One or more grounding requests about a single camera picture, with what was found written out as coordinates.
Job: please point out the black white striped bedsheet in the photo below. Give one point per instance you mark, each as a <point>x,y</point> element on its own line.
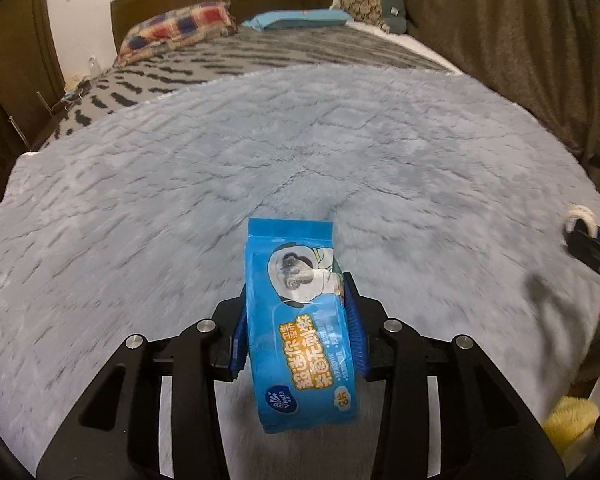
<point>247,51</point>

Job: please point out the brown wooden wardrobe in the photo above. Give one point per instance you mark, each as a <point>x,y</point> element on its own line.
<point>31,82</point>

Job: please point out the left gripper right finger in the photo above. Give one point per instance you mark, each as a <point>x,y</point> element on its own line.
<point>486,430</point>

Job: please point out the small white ring object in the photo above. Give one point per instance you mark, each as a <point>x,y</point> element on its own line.
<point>585,215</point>

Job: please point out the plaid red blue pillow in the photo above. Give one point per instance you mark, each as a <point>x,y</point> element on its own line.
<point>176,29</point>

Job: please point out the yellow fluffy blanket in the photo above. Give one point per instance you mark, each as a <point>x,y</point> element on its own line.
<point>570,429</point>

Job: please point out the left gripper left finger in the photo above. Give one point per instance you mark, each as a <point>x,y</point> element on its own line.
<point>112,432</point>

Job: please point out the cluttered bedside table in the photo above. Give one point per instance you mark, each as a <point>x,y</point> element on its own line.
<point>77,87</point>

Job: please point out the grey plush blanket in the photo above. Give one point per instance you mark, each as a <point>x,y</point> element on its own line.
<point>137,223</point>

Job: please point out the light blue pillow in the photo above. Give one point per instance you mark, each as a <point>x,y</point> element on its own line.
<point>272,20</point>

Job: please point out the blue wet wipes pack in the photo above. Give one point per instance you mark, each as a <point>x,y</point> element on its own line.
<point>301,361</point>

